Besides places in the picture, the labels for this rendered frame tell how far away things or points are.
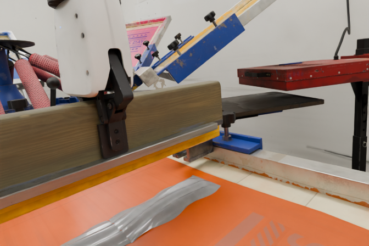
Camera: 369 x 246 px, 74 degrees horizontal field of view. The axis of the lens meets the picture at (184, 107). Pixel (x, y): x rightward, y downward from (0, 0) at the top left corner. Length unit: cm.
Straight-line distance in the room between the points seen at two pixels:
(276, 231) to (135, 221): 19
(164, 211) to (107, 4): 28
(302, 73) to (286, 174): 72
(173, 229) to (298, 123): 209
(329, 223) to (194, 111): 23
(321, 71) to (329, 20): 108
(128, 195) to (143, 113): 19
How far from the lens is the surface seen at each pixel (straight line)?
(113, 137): 28
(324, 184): 44
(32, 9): 473
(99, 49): 25
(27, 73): 99
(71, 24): 28
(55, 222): 45
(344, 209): 42
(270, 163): 47
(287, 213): 39
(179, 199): 41
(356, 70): 131
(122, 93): 24
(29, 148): 27
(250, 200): 42
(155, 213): 40
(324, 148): 237
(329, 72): 121
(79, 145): 29
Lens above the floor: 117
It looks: 11 degrees down
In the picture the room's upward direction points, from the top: 5 degrees counter-clockwise
